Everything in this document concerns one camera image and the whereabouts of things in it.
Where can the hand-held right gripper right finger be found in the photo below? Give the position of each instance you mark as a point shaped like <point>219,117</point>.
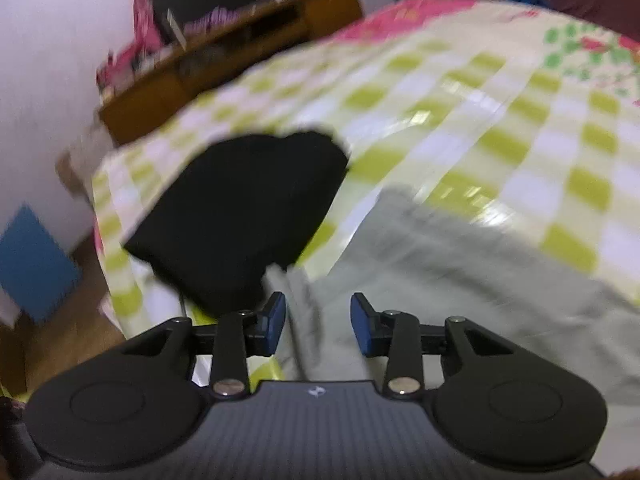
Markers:
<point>360,325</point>

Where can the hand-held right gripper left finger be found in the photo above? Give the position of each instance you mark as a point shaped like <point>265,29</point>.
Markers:
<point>275,322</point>

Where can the grey-green pants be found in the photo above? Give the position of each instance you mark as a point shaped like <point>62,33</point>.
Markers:
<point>450,285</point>

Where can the black folded cloth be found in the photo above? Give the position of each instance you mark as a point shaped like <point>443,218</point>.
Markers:
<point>235,220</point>

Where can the green checked bed sheet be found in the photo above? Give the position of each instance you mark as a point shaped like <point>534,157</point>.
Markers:
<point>500,125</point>

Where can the blue floor mat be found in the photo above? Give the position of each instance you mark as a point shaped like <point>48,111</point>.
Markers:
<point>35,265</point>

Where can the wooden side cabinet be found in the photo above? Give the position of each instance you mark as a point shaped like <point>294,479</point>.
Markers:
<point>150,95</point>

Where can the pink patterned cloth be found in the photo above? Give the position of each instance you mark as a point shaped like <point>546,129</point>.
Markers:
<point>145,40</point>

